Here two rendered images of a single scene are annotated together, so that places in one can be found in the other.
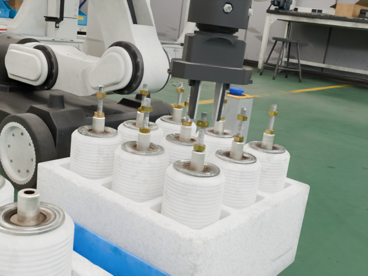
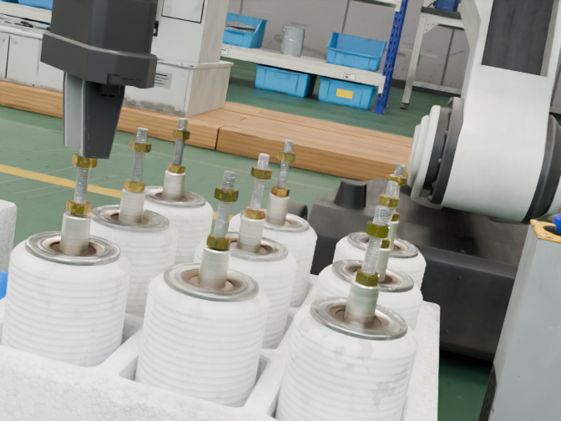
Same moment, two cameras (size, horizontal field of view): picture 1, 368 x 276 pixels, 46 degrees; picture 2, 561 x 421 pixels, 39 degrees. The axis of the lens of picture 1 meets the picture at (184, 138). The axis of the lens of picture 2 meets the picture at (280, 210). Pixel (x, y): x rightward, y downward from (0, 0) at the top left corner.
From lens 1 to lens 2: 0.82 m
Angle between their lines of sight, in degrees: 61
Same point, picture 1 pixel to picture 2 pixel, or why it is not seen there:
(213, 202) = (27, 307)
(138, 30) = (490, 78)
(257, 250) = not seen: outside the picture
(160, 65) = (510, 155)
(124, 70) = (419, 149)
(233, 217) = (68, 369)
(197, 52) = (55, 13)
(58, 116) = (324, 215)
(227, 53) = (78, 15)
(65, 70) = not seen: hidden behind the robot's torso
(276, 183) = (310, 406)
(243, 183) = (155, 329)
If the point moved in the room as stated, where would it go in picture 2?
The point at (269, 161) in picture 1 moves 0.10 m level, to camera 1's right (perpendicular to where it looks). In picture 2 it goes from (300, 336) to (369, 403)
